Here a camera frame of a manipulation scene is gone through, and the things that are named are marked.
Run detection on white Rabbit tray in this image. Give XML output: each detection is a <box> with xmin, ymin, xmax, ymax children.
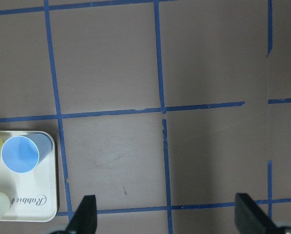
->
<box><xmin>0</xmin><ymin>131</ymin><xmax>59</xmax><ymax>222</ymax></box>

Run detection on blue cup near logo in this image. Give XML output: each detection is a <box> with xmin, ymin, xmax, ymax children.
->
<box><xmin>1</xmin><ymin>133</ymin><xmax>53</xmax><ymax>174</ymax></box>

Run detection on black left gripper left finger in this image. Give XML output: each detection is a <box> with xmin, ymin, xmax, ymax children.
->
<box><xmin>66</xmin><ymin>195</ymin><xmax>97</xmax><ymax>234</ymax></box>

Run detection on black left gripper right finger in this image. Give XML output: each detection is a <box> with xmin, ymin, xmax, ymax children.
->
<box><xmin>234</xmin><ymin>193</ymin><xmax>277</xmax><ymax>234</ymax></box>

